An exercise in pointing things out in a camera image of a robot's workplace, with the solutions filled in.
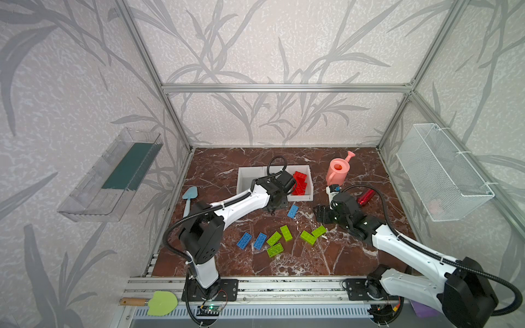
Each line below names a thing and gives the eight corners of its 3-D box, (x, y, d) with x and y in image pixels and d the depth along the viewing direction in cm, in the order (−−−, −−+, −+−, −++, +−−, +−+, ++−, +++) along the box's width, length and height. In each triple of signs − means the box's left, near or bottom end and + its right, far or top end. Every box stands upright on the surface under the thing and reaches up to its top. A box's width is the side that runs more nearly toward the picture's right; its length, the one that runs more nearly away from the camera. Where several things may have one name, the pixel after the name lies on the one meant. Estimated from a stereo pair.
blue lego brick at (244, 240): (237, 246, 86) (236, 244, 84) (245, 233, 90) (245, 231, 88) (243, 250, 85) (242, 248, 83) (251, 237, 89) (251, 235, 87)
